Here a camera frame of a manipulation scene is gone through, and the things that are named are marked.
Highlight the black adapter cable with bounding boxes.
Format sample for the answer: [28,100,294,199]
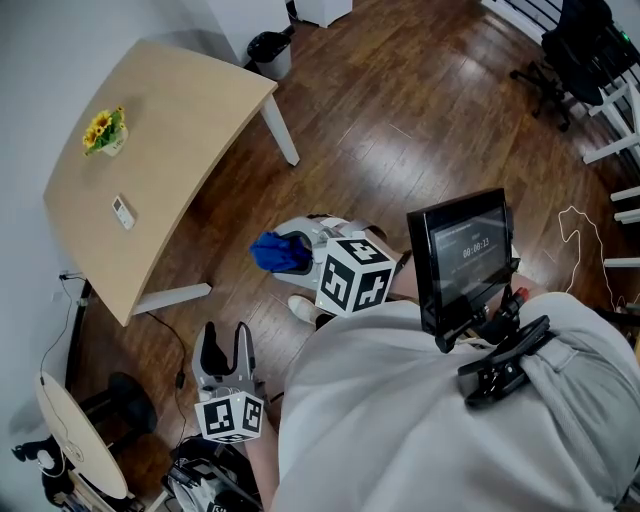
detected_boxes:
[144,312,189,447]

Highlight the blue cloth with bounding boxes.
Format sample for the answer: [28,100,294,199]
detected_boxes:
[249,230,314,274]

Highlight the black monitor screen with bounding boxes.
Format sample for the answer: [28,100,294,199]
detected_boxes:
[406,188,522,354]

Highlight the person's white shoe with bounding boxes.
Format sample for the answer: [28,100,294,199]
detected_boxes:
[288,294,322,324]

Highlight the black and white bag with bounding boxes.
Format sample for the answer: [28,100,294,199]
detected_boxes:
[162,439,264,512]

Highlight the black round stool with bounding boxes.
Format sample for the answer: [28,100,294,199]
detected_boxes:
[79,372,159,454]

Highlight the yellow sunflowers in white pot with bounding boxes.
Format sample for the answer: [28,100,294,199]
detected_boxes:
[82,105,130,158]

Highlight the round wooden table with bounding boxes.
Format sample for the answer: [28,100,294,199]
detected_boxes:
[35,369,129,501]

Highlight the thin cable on round table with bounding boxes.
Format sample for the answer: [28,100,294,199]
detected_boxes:
[38,277,85,467]

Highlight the white floor cable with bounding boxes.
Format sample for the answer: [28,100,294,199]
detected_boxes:
[557,205,640,314]

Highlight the person's right forearm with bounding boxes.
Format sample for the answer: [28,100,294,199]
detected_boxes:
[387,249,427,304]

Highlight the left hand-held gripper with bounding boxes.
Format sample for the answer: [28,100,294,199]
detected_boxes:
[192,321,266,445]

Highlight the cluttered storage shelf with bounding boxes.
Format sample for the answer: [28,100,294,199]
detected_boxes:
[42,469,167,512]

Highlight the white desk frame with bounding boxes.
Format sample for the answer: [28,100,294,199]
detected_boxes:
[582,82,640,167]

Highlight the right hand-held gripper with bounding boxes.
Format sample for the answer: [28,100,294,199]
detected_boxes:
[271,216,398,319]

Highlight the white table leg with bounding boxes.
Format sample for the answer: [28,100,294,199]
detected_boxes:
[259,94,302,168]
[130,283,214,317]

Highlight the black clamp mount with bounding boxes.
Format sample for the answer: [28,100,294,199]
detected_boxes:
[457,315,557,411]

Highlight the person's left forearm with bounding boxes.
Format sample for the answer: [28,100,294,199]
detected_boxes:
[243,399,282,512]

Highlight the white remote control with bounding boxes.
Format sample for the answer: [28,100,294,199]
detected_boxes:
[111,194,138,232]

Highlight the person's white shirt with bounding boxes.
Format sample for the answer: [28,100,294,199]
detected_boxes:
[272,292,640,512]

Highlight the white cabinet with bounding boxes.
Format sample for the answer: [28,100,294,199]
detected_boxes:
[292,0,354,29]

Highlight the black waste bin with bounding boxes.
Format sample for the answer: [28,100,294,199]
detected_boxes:
[247,30,294,82]

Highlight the black office chair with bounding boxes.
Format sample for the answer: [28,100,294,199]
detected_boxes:
[509,0,632,134]

